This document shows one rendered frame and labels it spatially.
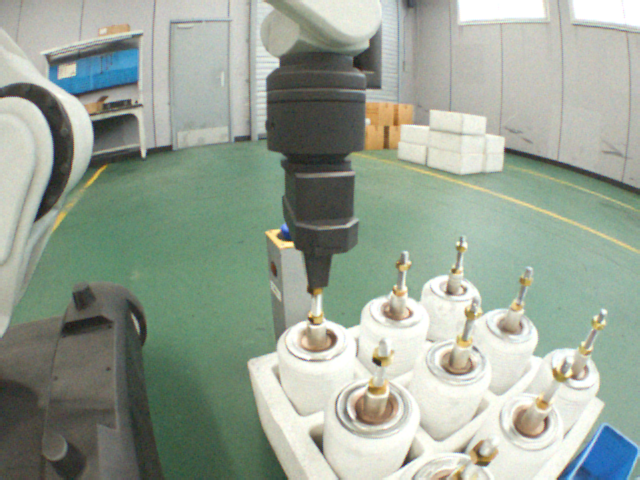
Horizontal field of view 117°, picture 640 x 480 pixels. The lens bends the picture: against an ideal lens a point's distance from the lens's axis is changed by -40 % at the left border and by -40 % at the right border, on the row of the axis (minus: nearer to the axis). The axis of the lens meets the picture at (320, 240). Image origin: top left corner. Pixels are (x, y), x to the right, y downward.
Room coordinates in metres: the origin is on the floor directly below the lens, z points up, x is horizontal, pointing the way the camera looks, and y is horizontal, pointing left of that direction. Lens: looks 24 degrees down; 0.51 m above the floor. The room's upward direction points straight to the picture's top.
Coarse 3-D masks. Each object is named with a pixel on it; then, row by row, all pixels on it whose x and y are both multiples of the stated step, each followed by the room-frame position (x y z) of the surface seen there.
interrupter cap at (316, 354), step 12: (300, 324) 0.32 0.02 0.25; (336, 324) 0.32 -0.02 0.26; (288, 336) 0.30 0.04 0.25; (300, 336) 0.30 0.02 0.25; (336, 336) 0.30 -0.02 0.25; (288, 348) 0.27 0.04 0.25; (300, 348) 0.28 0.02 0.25; (312, 348) 0.28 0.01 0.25; (324, 348) 0.28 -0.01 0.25; (336, 348) 0.28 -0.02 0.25; (312, 360) 0.26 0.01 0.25; (324, 360) 0.26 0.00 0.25
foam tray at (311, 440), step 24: (264, 360) 0.33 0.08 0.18; (264, 384) 0.28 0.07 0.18; (408, 384) 0.28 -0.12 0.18; (528, 384) 0.24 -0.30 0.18; (264, 408) 0.27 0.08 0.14; (288, 408) 0.24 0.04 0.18; (480, 408) 0.23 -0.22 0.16; (600, 408) 0.15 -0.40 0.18; (288, 432) 0.21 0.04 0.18; (312, 432) 0.21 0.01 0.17; (456, 432) 0.19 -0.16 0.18; (576, 432) 0.13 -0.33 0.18; (288, 456) 0.20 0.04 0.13; (312, 456) 0.17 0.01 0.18; (408, 456) 0.19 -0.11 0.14; (552, 456) 0.11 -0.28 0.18
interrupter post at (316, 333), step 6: (312, 324) 0.29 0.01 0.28; (318, 324) 0.29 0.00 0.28; (324, 324) 0.29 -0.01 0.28; (312, 330) 0.28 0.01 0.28; (318, 330) 0.28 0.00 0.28; (324, 330) 0.29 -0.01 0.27; (312, 336) 0.28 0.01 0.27; (318, 336) 0.28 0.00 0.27; (324, 336) 0.29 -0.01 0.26; (312, 342) 0.28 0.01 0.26; (318, 342) 0.28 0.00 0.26; (324, 342) 0.29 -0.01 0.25
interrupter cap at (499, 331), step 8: (496, 312) 0.33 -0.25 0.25; (504, 312) 0.33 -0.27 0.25; (488, 320) 0.31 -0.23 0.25; (496, 320) 0.31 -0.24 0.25; (504, 320) 0.31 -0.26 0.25; (520, 320) 0.30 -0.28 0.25; (528, 320) 0.30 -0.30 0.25; (488, 328) 0.30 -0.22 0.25; (496, 328) 0.29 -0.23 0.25; (504, 328) 0.29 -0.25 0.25; (520, 328) 0.29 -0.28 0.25; (528, 328) 0.28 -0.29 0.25; (496, 336) 0.28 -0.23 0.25; (504, 336) 0.27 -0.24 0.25; (512, 336) 0.27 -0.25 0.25; (520, 336) 0.27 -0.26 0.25; (528, 336) 0.27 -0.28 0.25
